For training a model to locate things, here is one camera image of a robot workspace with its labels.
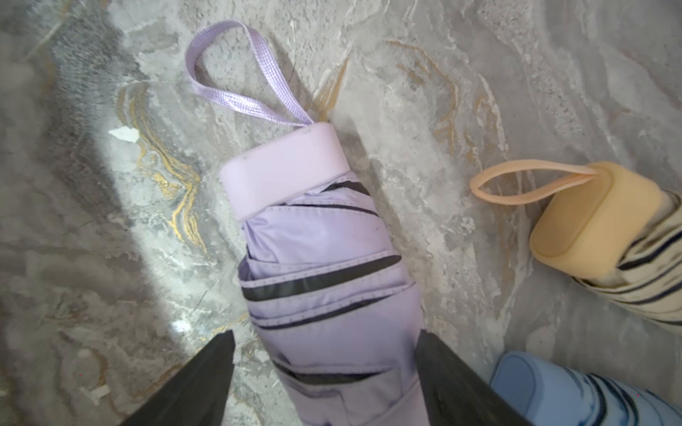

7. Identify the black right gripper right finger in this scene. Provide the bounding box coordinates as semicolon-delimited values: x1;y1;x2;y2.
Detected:
415;330;530;426

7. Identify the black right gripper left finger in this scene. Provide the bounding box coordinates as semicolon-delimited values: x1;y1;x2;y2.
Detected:
123;331;236;426

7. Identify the purple umbrella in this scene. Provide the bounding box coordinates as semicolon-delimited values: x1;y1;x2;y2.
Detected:
184;20;433;426

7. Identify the light blue folded umbrella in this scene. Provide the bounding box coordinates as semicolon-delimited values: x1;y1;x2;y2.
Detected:
490;351;681;426

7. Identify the small beige striped umbrella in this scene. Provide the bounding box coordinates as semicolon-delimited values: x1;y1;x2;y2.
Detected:
470;160;681;334

